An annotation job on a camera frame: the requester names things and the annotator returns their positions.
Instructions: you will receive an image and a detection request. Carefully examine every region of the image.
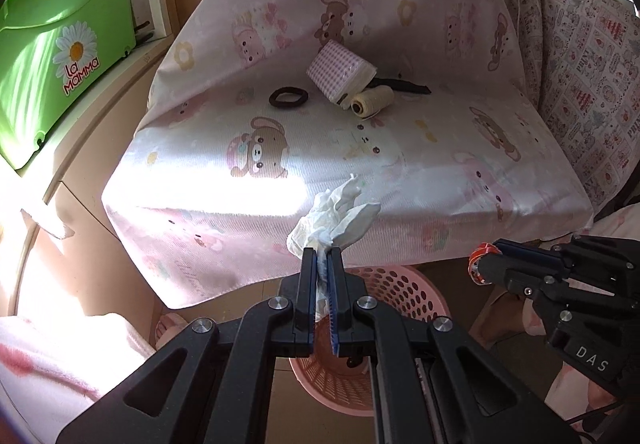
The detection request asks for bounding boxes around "dark brown hair tie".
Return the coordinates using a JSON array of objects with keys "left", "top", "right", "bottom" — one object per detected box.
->
[{"left": 269, "top": 86, "right": 309, "bottom": 107}]

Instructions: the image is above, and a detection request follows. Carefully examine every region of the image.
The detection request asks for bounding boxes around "person's left pyjama leg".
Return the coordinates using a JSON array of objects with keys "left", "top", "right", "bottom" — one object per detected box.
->
[{"left": 0, "top": 313, "right": 157, "bottom": 425}]

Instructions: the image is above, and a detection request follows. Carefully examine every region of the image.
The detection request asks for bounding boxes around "person's pyjama leg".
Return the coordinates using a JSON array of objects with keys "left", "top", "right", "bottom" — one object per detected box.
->
[
  {"left": 472, "top": 294, "right": 631, "bottom": 430},
  {"left": 0, "top": 313, "right": 157, "bottom": 425}
]

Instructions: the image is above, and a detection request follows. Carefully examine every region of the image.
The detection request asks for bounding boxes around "white tissue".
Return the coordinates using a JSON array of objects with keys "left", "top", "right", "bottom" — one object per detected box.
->
[{"left": 286, "top": 174, "right": 382, "bottom": 325}]

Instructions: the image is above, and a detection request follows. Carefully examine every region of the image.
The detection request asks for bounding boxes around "green plastic storage box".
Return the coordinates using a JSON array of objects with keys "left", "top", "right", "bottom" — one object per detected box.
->
[{"left": 0, "top": 0, "right": 138, "bottom": 170}]

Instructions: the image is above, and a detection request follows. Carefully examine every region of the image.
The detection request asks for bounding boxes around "orange white ribbon curl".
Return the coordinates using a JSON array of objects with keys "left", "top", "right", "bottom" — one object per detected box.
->
[{"left": 468, "top": 241, "right": 501, "bottom": 285}]

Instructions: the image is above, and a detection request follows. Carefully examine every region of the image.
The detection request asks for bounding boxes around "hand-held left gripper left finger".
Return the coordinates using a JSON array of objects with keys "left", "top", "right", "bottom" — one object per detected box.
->
[{"left": 56, "top": 246, "right": 321, "bottom": 444}]

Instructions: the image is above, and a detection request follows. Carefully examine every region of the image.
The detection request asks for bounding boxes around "person's right pyjama leg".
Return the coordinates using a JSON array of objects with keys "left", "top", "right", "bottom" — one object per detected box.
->
[{"left": 472, "top": 294, "right": 631, "bottom": 430}]

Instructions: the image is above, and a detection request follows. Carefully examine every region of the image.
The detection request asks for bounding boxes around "pink patterned print cloth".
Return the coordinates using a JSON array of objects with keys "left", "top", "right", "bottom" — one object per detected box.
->
[{"left": 510, "top": 0, "right": 640, "bottom": 217}]

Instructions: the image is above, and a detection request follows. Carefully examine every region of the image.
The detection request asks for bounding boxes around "purple checkered tissue packet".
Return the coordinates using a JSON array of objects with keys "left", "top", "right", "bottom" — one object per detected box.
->
[{"left": 306, "top": 40, "right": 378, "bottom": 106}]

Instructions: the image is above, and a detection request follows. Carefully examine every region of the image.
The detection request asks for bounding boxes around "pink plastic basket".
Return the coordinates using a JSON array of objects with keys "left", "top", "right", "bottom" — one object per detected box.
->
[{"left": 289, "top": 265, "right": 438, "bottom": 415}]

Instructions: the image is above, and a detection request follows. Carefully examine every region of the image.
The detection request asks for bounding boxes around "cream thread spool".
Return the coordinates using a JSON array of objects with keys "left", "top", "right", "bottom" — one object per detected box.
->
[{"left": 349, "top": 85, "right": 396, "bottom": 119}]

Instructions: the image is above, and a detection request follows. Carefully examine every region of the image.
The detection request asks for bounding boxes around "beige cabinet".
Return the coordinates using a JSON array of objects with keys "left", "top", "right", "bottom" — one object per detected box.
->
[{"left": 0, "top": 41, "right": 168, "bottom": 325}]

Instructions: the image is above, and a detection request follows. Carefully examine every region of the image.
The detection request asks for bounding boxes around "pink slipper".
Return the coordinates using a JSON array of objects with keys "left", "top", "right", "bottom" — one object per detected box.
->
[{"left": 154, "top": 313, "right": 190, "bottom": 352}]

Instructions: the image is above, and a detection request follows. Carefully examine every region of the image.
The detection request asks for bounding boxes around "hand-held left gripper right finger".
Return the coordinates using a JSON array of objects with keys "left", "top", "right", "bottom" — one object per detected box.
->
[{"left": 327, "top": 246, "right": 581, "bottom": 444}]

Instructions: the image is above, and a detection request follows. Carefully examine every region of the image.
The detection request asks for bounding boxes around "pink bear-print seat cushion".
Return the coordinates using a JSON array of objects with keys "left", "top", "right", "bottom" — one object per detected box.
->
[{"left": 102, "top": 84, "right": 596, "bottom": 310}]

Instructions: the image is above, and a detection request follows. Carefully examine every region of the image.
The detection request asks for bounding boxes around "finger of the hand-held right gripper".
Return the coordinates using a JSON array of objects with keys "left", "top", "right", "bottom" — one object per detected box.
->
[
  {"left": 492, "top": 239, "right": 576, "bottom": 261},
  {"left": 475, "top": 253, "right": 556, "bottom": 297}
]

